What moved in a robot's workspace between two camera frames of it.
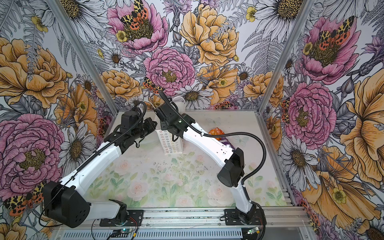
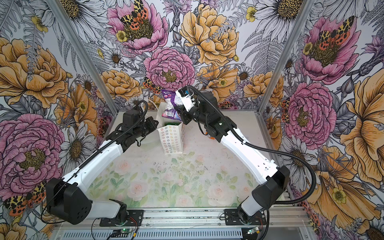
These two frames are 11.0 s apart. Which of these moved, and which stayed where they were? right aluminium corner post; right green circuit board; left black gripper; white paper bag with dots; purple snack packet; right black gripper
Moved: right black gripper; purple snack packet
Stayed: right aluminium corner post; left black gripper; white paper bag with dots; right green circuit board
